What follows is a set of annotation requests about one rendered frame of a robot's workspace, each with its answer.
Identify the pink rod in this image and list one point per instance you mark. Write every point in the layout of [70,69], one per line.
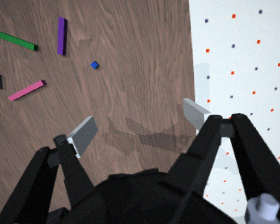
[27,90]

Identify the green rod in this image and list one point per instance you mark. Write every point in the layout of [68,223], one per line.
[18,41]

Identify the purple rod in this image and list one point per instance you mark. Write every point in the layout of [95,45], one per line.
[62,35]

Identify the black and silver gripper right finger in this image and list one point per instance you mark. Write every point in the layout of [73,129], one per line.
[258,168]

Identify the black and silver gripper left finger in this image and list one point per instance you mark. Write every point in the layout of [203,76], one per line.
[30,200]

